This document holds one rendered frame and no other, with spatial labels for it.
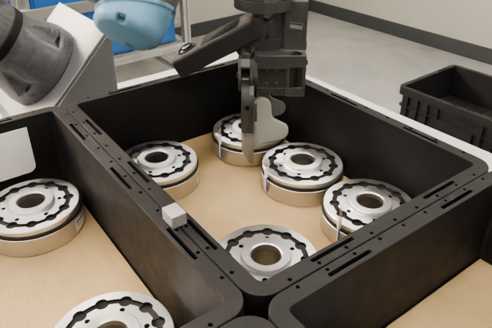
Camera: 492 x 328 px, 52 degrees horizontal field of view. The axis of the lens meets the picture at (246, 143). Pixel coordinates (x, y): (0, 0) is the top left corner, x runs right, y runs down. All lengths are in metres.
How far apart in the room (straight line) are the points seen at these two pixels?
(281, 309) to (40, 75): 0.63
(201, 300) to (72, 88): 0.54
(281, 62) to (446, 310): 0.31
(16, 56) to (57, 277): 0.43
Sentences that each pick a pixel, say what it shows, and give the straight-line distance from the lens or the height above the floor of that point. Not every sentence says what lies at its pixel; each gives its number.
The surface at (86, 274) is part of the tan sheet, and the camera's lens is 0.54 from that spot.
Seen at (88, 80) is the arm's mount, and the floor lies 0.88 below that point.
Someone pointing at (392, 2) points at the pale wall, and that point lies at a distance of 4.10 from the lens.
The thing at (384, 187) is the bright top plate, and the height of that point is 0.86.
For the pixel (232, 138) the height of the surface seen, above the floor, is 0.86.
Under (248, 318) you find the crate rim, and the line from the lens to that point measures 0.35.
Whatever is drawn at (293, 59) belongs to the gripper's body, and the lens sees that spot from 0.60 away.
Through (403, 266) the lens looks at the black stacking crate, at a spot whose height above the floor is 0.90.
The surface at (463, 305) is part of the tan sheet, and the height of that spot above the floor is 0.83.
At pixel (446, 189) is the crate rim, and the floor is 0.93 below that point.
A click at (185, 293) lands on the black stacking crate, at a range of 0.43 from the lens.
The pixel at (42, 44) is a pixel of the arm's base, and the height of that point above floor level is 0.93.
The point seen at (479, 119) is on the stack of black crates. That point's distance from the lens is 1.48.
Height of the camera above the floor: 1.19
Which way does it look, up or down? 30 degrees down
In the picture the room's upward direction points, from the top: straight up
